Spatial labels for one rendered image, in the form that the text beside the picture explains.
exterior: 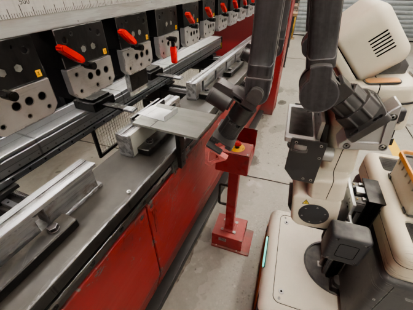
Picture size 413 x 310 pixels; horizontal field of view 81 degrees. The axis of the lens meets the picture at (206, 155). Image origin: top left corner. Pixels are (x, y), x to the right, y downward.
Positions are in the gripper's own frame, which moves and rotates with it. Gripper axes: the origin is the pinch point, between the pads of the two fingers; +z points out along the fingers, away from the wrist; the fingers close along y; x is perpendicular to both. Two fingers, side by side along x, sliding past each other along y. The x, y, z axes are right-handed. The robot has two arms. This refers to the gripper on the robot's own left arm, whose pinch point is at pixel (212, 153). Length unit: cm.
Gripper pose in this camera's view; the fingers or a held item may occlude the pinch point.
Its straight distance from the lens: 74.0
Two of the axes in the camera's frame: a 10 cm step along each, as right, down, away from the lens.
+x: 8.5, 5.3, 0.5
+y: -3.1, 5.7, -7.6
